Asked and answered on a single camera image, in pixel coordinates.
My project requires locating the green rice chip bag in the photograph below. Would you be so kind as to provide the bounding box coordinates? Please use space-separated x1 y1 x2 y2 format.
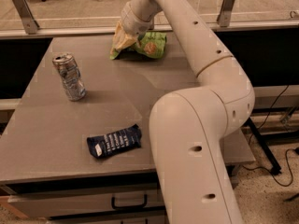
109 32 167 60

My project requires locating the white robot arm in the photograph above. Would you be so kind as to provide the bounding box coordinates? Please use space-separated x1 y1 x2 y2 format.
113 0 255 224

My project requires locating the dark blue rxbar wrapper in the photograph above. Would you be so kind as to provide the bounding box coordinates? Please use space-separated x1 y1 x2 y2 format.
87 124 142 159

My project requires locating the crushed silver soda can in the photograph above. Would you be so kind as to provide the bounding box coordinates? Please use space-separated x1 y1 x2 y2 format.
52 53 86 101

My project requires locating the lower grey drawer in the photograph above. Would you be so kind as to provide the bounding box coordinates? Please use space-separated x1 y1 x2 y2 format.
46 209 169 224

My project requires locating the grey drawer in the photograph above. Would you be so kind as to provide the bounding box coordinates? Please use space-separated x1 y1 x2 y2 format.
8 185 164 217
46 209 169 224

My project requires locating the upper grey drawer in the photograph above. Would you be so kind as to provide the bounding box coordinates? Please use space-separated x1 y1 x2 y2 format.
8 185 164 217

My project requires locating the black metal table leg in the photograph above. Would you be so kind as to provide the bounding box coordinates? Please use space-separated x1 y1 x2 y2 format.
246 118 281 175

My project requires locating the grey window rail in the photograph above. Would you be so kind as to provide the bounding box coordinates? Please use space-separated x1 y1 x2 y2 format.
0 20 299 40

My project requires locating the left metal bracket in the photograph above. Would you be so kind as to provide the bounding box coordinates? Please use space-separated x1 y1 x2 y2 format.
12 0 39 35

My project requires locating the metal bracket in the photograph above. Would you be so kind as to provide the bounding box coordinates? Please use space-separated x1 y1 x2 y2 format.
217 0 235 27
12 0 39 35

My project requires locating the right metal bracket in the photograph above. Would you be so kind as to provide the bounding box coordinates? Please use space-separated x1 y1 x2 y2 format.
217 0 235 27

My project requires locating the black drawer handle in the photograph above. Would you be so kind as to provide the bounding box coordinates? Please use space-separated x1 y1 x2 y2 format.
110 194 148 210

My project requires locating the black floor cable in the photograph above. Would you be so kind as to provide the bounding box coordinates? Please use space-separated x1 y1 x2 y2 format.
241 85 299 188

